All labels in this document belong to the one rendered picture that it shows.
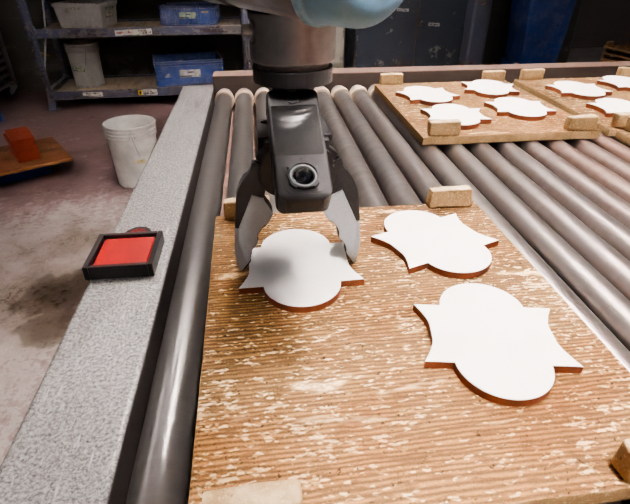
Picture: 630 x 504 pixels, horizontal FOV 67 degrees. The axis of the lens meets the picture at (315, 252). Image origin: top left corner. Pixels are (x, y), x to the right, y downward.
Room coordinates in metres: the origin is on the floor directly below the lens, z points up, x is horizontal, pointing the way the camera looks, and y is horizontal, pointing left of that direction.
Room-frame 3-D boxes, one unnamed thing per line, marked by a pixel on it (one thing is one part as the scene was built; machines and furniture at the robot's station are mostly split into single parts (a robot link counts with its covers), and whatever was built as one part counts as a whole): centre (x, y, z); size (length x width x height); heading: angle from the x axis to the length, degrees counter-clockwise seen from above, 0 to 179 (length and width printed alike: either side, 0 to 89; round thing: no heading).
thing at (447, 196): (0.58, -0.18, 0.95); 0.06 x 0.02 x 0.03; 97
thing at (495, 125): (1.08, -0.35, 0.94); 0.41 x 0.35 x 0.04; 6
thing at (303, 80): (0.46, 0.02, 1.08); 0.09 x 0.08 x 0.12; 7
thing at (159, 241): (0.48, 0.22, 0.92); 0.08 x 0.08 x 0.02; 6
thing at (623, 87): (1.12, -0.72, 0.94); 0.41 x 0.35 x 0.04; 6
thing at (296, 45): (0.45, 0.02, 1.16); 0.08 x 0.08 x 0.05
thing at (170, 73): (4.80, 1.21, 0.25); 0.62 x 0.42 x 0.22; 107
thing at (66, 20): (4.65, 1.99, 0.74); 0.44 x 0.36 x 0.20; 86
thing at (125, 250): (0.48, 0.22, 0.92); 0.06 x 0.06 x 0.01; 6
